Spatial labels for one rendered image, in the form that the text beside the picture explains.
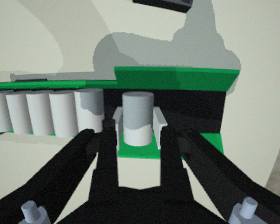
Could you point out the grey cylinder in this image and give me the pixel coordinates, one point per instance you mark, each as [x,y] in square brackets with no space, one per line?
[138,110]
[89,108]
[40,112]
[5,121]
[64,114]
[19,113]

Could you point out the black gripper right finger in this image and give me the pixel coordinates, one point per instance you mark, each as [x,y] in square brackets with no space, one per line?
[237,198]

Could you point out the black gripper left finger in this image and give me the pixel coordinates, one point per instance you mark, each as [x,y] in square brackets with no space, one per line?
[43,197]

